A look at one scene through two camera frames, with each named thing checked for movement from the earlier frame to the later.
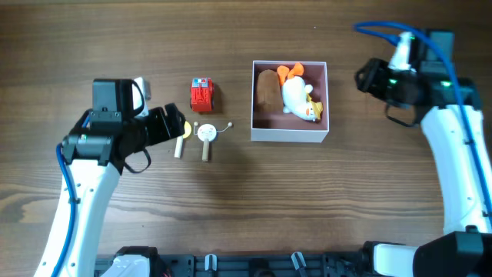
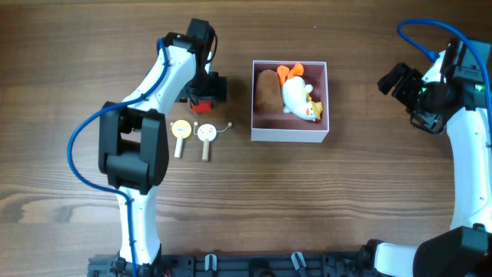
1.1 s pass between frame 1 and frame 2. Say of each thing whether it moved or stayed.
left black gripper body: moved
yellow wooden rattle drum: stayed
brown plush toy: stayed
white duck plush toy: stayed
